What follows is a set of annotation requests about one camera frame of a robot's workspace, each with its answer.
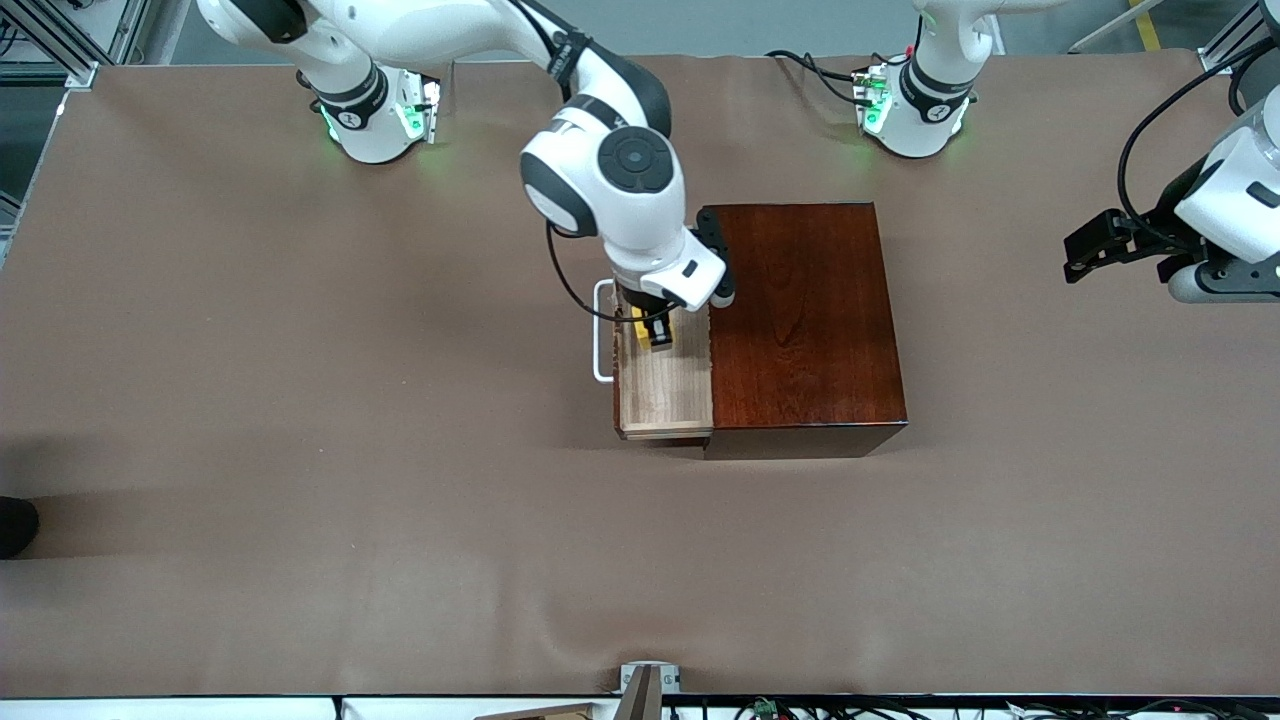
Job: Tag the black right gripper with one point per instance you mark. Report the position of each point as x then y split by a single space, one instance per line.
641 303

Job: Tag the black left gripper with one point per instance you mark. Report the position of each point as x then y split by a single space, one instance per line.
1176 228

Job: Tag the yellow block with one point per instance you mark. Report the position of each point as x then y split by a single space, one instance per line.
640 330

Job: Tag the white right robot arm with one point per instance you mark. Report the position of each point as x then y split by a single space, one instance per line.
620 215

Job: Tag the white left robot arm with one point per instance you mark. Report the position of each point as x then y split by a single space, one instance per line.
920 125

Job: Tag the dark wooden cabinet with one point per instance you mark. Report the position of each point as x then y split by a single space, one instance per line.
800 320

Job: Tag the yellow floor tape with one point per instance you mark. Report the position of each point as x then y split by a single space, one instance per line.
1148 25

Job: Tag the black round object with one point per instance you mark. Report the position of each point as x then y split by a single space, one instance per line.
15 528

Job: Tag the aluminium frame profile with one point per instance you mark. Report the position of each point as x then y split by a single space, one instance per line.
1215 62
75 72

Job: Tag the small metal bracket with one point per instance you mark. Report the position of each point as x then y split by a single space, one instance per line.
650 672

